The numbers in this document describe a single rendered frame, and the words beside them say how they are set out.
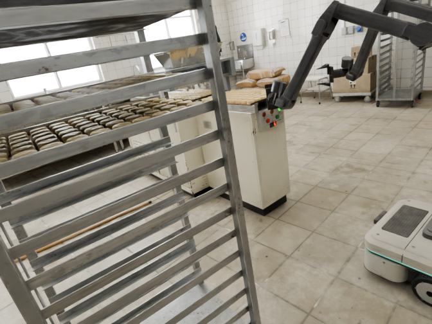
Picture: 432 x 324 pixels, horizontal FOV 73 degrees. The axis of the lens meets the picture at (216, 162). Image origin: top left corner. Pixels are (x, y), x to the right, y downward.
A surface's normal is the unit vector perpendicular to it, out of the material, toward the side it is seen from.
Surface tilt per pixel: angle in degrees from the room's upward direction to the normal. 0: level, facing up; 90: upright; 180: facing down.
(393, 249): 31
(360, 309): 0
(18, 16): 90
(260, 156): 90
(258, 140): 90
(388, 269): 90
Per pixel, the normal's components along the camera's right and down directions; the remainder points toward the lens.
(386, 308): -0.17, -0.92
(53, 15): 0.58, 0.21
